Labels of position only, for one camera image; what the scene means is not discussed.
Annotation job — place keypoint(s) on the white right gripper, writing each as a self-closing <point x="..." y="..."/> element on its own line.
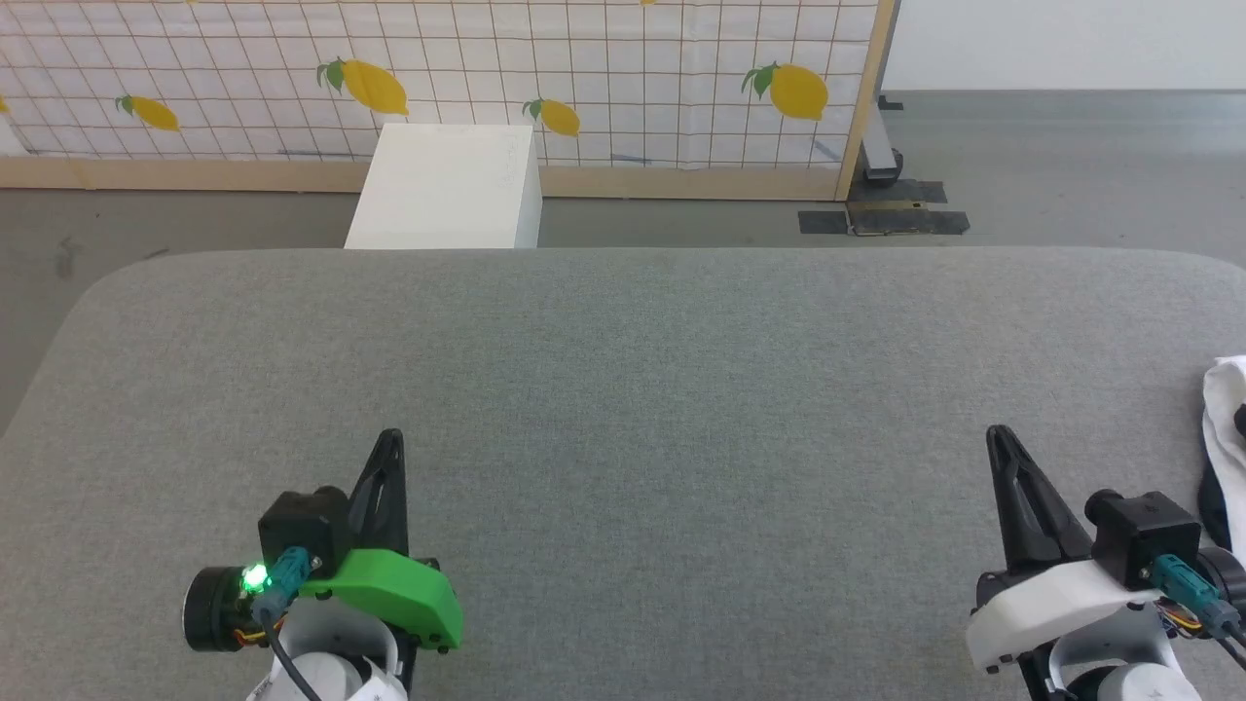
<point x="1051" y="608"/>

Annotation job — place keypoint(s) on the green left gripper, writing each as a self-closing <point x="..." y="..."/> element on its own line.
<point x="409" y="594"/>

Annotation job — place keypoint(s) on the black garment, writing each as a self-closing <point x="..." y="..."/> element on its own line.
<point x="1212" y="501"/>

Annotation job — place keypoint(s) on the white garment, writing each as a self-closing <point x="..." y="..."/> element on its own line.
<point x="1227" y="409"/>

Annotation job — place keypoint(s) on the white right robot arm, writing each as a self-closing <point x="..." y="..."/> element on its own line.
<point x="1119" y="672"/>

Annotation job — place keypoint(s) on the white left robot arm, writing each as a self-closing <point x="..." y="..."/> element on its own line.
<point x="341" y="672"/>

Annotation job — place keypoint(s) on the wide black floor tape patch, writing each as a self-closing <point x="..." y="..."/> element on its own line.
<point x="925" y="223"/>

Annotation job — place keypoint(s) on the grey fabric sofa seat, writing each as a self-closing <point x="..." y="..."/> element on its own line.
<point x="681" y="389"/>

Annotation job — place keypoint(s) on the white rectangular box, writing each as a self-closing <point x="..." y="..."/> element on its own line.
<point x="448" y="190"/>

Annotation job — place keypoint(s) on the lemon print partition screen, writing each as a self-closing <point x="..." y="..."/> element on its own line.
<point x="438" y="68"/>

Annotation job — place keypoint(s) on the white rolling partition panel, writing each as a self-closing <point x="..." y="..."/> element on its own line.
<point x="1061" y="44"/>

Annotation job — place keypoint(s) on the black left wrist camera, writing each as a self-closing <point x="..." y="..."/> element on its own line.
<point x="304" y="526"/>

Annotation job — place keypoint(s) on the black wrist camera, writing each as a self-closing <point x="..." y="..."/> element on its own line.
<point x="1144" y="535"/>
<point x="304" y="526"/>

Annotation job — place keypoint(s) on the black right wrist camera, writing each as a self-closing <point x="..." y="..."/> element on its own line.
<point x="1144" y="535"/>

